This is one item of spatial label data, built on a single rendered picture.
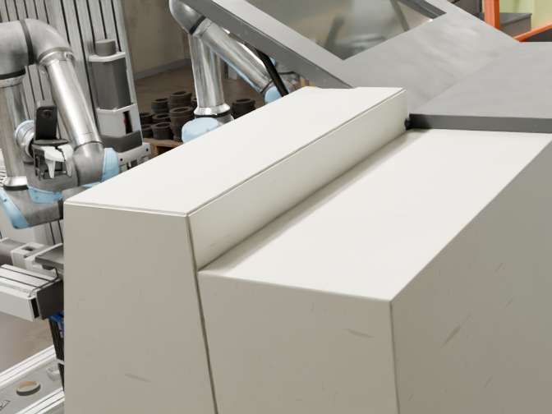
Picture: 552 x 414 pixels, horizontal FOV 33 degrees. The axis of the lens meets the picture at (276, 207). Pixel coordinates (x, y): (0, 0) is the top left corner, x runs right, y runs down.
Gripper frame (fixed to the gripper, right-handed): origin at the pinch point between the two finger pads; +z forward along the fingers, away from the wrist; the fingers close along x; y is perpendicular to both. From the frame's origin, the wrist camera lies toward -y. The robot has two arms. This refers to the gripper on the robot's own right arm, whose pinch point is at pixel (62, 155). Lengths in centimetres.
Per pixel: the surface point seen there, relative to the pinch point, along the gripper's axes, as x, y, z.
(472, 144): -59, -9, 59
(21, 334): -29, 143, -245
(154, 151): -181, 115, -496
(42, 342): -35, 142, -229
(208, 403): -1, 19, 79
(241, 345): -4, 8, 85
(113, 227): 9, -5, 69
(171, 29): -330, 58, -883
